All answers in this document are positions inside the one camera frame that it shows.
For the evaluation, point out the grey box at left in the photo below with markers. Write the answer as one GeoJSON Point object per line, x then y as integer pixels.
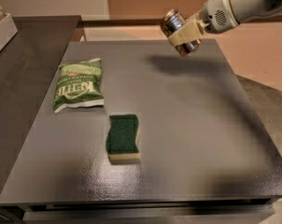
{"type": "Point", "coordinates": [8, 30]}

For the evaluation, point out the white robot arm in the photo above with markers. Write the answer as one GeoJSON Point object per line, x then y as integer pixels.
{"type": "Point", "coordinates": [247, 10]}

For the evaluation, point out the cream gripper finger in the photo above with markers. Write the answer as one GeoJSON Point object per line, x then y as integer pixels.
{"type": "Point", "coordinates": [195, 16]}
{"type": "Point", "coordinates": [190, 31]}

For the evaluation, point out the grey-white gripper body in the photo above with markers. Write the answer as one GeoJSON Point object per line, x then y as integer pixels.
{"type": "Point", "coordinates": [216, 15]}

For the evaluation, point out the green chip bag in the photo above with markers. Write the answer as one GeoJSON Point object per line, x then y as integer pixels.
{"type": "Point", "coordinates": [78, 85]}

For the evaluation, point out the dark side table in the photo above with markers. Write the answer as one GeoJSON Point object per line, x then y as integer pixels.
{"type": "Point", "coordinates": [27, 66]}

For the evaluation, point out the orange metal drink can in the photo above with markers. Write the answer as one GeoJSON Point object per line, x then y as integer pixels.
{"type": "Point", "coordinates": [170, 23]}

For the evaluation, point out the green and yellow sponge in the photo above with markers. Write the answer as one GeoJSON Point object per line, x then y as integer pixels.
{"type": "Point", "coordinates": [121, 142]}

